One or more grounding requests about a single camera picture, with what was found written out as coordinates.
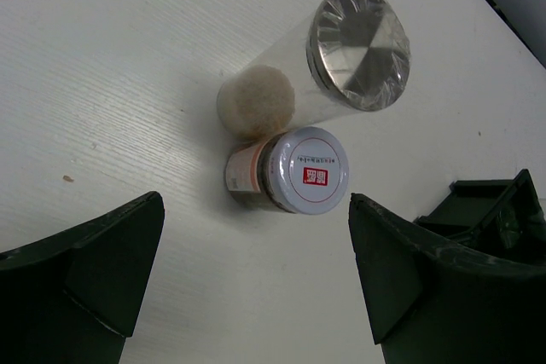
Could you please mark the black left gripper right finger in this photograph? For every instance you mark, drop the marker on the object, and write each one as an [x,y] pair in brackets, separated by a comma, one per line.
[432,300]

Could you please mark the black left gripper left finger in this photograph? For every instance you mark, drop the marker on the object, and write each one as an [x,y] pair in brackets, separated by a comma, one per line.
[75,296]

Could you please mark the dark jar with white lid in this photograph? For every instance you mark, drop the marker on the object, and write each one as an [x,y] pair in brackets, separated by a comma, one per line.
[303,171]

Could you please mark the clear jar with silver lid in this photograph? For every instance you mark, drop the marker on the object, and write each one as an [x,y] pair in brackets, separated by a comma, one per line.
[347,56]

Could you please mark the black compartment tray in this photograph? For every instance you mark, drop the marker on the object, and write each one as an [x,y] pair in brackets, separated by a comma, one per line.
[502,218]

